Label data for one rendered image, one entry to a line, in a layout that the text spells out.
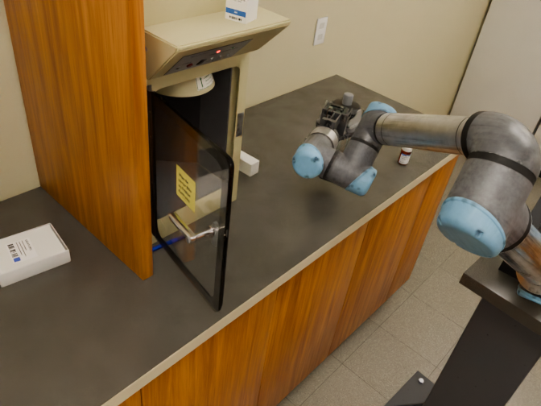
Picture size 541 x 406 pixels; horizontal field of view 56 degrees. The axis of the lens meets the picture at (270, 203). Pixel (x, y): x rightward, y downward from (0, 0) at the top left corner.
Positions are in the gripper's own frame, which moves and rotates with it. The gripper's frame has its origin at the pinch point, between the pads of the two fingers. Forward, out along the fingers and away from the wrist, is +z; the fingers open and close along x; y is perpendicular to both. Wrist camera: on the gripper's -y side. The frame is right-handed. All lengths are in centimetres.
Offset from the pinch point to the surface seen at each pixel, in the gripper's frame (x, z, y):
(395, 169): -17.9, 23.6, -25.0
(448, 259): -58, 107, -118
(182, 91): 32, -38, 13
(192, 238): 11, -69, 0
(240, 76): 23.2, -24.1, 14.0
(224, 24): 21, -39, 31
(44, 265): 49, -70, -25
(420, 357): -54, 32, -119
